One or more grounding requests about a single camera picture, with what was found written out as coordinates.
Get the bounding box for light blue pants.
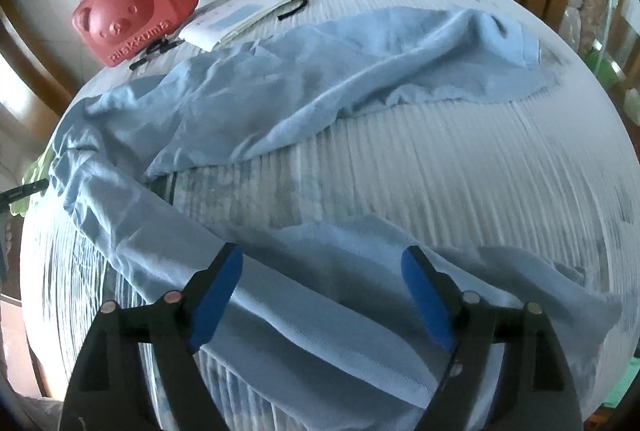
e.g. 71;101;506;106
47;6;623;409

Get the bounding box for red bear-face case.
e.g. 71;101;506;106
71;0;200;68

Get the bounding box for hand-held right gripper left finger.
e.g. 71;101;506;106
59;243;244;431

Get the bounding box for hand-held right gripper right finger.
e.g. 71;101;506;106
401;246;585;431

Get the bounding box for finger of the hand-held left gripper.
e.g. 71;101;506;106
0;178;51;212

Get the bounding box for light green garment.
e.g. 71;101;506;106
10;151;56;217

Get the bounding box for white booklet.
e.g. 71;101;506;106
179;0;303;52

